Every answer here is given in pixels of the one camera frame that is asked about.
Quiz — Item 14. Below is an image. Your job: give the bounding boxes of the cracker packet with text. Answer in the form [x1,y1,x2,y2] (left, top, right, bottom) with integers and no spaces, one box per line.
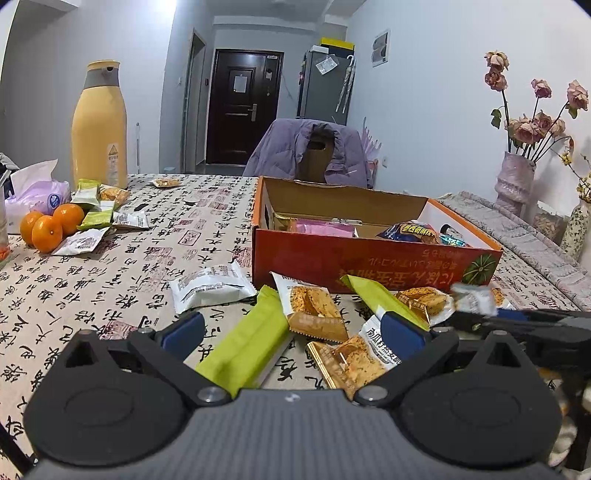
[308,316,402,399]

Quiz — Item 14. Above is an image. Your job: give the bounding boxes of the long green snack pack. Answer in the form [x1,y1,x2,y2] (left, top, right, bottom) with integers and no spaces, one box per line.
[195,286,294,398]

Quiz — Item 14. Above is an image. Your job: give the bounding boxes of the white snack packet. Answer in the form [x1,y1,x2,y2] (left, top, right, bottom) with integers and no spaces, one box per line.
[169,261,257,315]

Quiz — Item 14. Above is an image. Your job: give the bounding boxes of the cracker packet by box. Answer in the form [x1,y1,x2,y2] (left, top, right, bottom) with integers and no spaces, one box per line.
[396,287,456,330]

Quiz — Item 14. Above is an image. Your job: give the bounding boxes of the speckled small vase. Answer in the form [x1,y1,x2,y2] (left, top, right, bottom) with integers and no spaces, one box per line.
[560,199,590,261]

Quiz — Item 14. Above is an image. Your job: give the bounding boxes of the blue yellow chip bag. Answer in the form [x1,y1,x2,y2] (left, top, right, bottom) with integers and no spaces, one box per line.
[378,220,441,244]

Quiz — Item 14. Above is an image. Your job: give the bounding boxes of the white packet near tangerines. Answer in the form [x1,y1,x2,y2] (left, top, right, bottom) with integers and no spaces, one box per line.
[51,227,110,256]

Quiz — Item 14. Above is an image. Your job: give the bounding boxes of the small green packet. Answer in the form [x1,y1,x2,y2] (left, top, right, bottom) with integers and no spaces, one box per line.
[77,209,113,231]

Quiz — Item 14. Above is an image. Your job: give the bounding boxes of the orange cardboard snack box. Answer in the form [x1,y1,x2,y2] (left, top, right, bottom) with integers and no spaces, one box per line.
[252,177,503,293]

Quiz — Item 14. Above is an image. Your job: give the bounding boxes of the pink ribbed flower vase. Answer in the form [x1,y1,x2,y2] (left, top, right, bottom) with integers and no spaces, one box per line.
[495,152,535,217]

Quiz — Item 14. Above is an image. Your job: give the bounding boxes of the orange tangerine right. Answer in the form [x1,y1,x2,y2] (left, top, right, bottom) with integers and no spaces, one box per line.
[53,203,85,237]

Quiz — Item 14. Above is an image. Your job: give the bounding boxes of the orange tangerine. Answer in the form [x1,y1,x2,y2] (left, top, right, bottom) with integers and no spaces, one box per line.
[31,215,63,254]
[19,211,44,246]
[53,203,85,237]

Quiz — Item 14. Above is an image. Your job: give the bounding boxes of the small far cracker packet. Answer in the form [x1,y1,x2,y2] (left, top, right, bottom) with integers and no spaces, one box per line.
[151,178,182,189]

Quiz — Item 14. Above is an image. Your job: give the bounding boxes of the orange tangerine front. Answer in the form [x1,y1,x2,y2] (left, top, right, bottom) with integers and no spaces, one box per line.
[31,215,63,254]

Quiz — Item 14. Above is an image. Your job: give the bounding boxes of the orange tangerine left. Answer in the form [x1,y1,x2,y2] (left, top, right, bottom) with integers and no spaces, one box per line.
[19,211,44,246]

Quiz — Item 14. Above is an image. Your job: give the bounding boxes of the dried pink rose bouquet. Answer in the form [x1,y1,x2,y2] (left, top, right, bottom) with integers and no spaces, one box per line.
[483,49,590,163]

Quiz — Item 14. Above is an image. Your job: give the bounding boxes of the purple tissue pack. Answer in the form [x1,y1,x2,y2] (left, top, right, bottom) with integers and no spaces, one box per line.
[5,159,71,235]

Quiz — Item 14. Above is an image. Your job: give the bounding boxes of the yellow thermos bottle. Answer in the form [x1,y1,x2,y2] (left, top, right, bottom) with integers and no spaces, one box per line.
[71,60,127,188]

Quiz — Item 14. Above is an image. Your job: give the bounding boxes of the purple jacket on chair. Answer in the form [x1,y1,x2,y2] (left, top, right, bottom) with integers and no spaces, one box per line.
[243,119,375,189]

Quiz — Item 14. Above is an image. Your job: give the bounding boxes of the dark entrance door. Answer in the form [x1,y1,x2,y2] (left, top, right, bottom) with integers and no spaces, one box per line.
[205,49,283,166]

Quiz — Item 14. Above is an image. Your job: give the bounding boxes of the grey refrigerator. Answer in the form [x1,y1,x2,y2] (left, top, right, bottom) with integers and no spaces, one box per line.
[297,47,353,125]

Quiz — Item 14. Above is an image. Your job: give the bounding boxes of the yellow box on refrigerator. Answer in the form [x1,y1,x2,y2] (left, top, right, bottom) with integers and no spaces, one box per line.
[320,37,355,53]

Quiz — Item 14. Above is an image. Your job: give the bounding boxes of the wall picture frame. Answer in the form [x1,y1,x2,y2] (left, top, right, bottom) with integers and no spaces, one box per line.
[372,30,390,67]

